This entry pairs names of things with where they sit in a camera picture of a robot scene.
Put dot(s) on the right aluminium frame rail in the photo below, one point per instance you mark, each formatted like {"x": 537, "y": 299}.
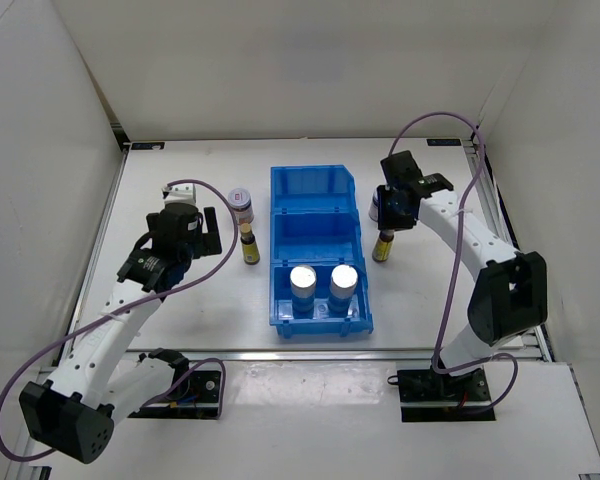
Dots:
{"x": 498, "y": 220}

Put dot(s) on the right yellow-label small bottle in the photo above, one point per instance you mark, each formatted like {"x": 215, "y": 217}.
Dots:
{"x": 383, "y": 245}

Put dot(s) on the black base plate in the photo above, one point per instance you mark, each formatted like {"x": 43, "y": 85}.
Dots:
{"x": 199, "y": 397}
{"x": 428, "y": 397}

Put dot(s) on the aluminium frame rail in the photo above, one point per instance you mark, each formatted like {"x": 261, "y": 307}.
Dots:
{"x": 498, "y": 220}
{"x": 290, "y": 355}
{"x": 122, "y": 140}

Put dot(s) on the dark sauce jar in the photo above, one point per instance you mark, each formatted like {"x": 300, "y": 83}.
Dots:
{"x": 373, "y": 210}
{"x": 240, "y": 202}

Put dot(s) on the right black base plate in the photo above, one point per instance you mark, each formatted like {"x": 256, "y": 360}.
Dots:
{"x": 428, "y": 397}

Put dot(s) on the silver-lid shaker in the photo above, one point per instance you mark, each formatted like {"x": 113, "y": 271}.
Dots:
{"x": 343, "y": 283}
{"x": 303, "y": 282}

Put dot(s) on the left aluminium frame rail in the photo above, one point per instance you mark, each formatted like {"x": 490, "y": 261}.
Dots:
{"x": 122, "y": 140}

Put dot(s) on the blue three-compartment plastic bin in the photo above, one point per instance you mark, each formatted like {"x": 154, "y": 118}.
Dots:
{"x": 314, "y": 220}

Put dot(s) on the front aluminium frame rail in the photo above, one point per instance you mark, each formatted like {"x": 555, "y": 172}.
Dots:
{"x": 290, "y": 355}

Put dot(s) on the left blue corner label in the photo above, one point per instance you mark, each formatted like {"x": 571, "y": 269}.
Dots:
{"x": 147, "y": 146}

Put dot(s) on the left dark sauce jar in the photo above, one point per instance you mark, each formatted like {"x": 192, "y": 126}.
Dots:
{"x": 240, "y": 202}

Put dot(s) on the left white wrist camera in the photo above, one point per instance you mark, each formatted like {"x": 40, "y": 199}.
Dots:
{"x": 182, "y": 193}

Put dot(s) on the yellow-label small bottle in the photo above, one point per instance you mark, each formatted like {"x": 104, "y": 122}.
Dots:
{"x": 250, "y": 251}
{"x": 383, "y": 245}

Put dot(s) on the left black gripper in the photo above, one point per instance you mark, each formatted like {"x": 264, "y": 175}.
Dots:
{"x": 210, "y": 243}

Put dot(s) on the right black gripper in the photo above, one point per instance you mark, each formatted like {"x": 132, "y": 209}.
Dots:
{"x": 385, "y": 221}

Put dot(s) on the right dark sauce jar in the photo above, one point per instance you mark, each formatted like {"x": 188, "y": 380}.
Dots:
{"x": 373, "y": 210}

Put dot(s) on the left yellow-label small bottle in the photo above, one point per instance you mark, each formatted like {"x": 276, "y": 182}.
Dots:
{"x": 250, "y": 251}

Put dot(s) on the blue corner label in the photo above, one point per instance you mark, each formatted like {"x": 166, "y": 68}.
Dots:
{"x": 443, "y": 142}
{"x": 147, "y": 146}

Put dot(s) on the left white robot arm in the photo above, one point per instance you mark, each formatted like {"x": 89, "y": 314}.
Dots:
{"x": 75, "y": 410}

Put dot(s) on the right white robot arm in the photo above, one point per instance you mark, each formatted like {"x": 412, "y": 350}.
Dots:
{"x": 510, "y": 287}

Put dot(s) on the right blue corner label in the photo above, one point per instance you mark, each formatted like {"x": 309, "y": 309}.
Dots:
{"x": 443, "y": 142}

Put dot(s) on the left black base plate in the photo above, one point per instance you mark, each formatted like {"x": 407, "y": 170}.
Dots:
{"x": 199, "y": 397}

